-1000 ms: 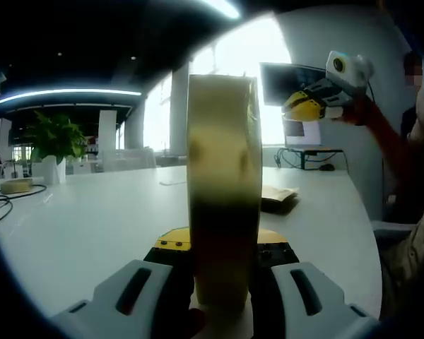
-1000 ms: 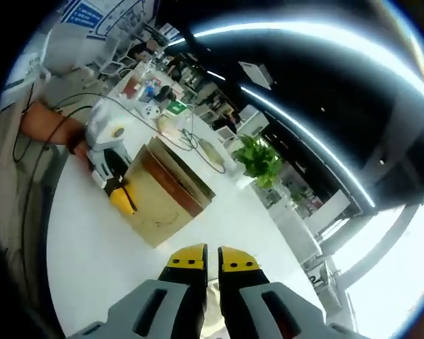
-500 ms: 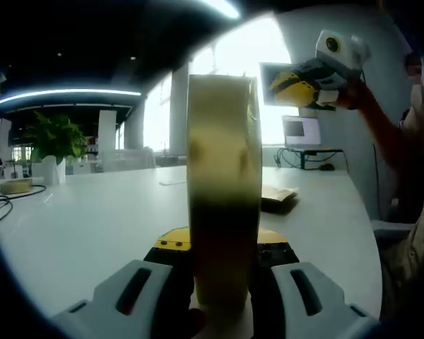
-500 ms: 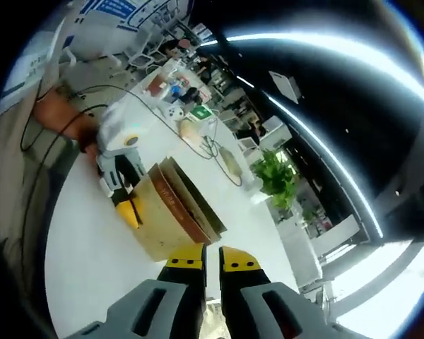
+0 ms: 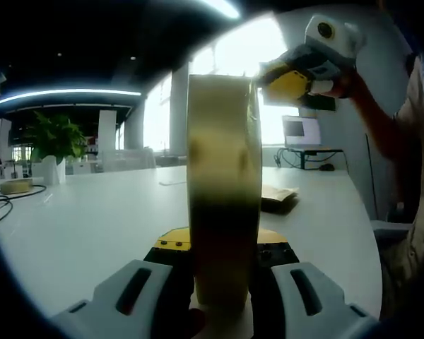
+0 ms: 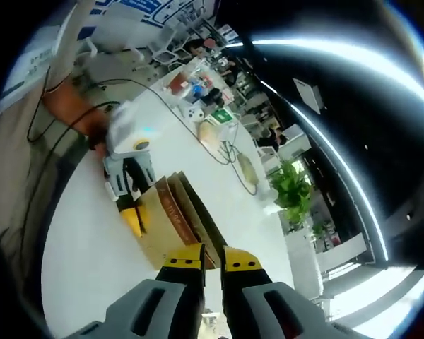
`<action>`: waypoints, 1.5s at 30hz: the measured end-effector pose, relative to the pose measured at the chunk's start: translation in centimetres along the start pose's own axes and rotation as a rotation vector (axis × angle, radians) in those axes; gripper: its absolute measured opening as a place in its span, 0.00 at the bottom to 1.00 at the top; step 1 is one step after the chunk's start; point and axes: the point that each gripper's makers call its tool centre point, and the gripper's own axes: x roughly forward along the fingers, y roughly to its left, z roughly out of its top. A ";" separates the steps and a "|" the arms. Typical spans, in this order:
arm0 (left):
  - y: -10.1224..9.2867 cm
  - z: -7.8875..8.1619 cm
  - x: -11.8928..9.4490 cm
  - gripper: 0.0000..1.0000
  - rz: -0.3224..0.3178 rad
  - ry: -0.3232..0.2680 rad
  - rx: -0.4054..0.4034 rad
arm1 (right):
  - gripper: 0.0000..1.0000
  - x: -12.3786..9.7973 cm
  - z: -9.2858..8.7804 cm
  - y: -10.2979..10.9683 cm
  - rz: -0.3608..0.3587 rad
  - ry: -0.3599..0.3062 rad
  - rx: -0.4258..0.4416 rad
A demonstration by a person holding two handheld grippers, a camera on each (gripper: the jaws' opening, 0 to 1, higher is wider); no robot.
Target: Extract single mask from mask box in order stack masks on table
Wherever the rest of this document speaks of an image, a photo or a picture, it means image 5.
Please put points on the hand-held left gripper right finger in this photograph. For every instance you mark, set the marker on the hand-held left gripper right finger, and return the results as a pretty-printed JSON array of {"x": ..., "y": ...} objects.
[{"x": 304, "y": 303}]

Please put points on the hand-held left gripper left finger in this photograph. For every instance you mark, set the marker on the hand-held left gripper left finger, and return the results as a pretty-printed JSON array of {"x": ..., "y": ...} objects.
[{"x": 127, "y": 300}]

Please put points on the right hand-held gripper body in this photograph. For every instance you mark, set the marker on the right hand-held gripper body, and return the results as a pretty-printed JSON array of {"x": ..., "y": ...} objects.
[{"x": 339, "y": 39}]

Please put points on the gold mask box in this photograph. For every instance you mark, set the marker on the gold mask box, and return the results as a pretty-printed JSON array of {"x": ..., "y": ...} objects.
[{"x": 222, "y": 159}]

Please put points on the translucent storage box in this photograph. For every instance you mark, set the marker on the translucent storage box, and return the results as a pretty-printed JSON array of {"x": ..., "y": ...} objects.
[{"x": 127, "y": 159}]

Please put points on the round tan box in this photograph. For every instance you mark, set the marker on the round tan box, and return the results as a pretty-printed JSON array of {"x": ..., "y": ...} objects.
[{"x": 17, "y": 185}]

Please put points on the person's right hand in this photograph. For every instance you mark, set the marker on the person's right hand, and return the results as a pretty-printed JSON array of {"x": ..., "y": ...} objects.
[{"x": 346, "y": 84}]

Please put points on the person's left hand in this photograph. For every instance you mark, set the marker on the person's left hand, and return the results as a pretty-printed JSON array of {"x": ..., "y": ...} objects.
[{"x": 197, "y": 325}]

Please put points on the dark flat monitor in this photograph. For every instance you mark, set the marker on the dark flat monitor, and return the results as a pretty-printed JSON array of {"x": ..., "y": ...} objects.
[{"x": 321, "y": 105}]

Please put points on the open laptop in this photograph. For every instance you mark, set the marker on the open laptop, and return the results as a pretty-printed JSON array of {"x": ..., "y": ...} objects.
[{"x": 300, "y": 130}]

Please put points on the black laptop stand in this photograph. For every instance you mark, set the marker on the black laptop stand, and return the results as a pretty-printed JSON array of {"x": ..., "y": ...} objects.
[{"x": 318, "y": 152}]

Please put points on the white table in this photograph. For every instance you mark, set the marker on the white table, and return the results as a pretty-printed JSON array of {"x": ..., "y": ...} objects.
[{"x": 92, "y": 229}]

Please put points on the long ceiling light strip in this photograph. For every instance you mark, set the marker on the long ceiling light strip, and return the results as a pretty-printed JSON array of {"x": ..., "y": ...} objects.
[
  {"x": 224, "y": 8},
  {"x": 67, "y": 93}
]

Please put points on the black computer mouse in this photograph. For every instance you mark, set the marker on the black computer mouse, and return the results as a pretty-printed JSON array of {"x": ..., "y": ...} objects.
[{"x": 326, "y": 167}]

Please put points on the white office chair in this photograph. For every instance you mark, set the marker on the white office chair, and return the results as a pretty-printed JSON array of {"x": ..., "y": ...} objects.
[{"x": 392, "y": 229}]

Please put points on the person's beige shirt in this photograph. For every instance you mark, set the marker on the person's beige shirt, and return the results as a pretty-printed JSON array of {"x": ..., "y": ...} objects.
[{"x": 417, "y": 212}]

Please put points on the potted green plant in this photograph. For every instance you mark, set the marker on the potted green plant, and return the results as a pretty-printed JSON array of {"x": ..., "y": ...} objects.
[{"x": 56, "y": 137}]

